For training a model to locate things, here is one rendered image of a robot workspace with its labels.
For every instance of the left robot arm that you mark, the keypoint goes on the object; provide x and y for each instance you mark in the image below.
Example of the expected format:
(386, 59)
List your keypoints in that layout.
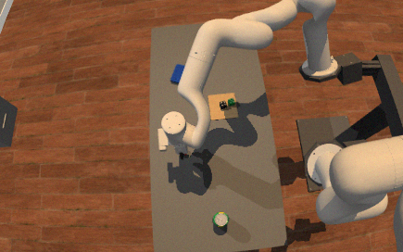
(358, 175)

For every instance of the green die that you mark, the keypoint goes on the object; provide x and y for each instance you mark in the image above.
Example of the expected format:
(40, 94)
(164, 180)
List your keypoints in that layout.
(231, 102)

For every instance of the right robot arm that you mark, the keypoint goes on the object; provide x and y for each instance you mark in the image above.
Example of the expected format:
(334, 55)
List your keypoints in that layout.
(242, 32)

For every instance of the tan flat mat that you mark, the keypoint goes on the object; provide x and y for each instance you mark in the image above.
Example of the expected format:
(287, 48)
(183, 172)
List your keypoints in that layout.
(220, 114)

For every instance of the black die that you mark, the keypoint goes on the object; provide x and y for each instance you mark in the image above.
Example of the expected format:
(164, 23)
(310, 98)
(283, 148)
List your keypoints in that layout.
(223, 105)

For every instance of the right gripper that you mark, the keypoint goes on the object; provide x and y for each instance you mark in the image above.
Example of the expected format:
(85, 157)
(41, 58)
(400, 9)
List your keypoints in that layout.
(179, 149)

